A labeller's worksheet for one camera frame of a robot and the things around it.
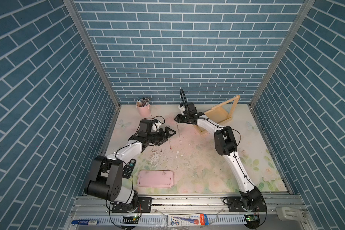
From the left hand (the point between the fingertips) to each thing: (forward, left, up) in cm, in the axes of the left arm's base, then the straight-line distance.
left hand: (175, 136), depth 85 cm
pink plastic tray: (-21, +12, -13) cm, 27 cm away
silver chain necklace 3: (+12, -3, -14) cm, 19 cm away
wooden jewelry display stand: (+31, -37, -14) cm, 50 cm away
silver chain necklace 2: (0, +3, -15) cm, 15 cm away
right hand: (+23, -1, -11) cm, 25 cm away
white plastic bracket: (-37, -57, -11) cm, 69 cm away
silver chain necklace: (-2, +13, -14) cm, 19 cm away
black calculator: (-15, +28, -13) cm, 34 cm away
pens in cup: (+30, +24, -1) cm, 39 cm away
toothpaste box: (-40, -7, -13) cm, 43 cm away
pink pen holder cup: (+28, +24, -8) cm, 37 cm away
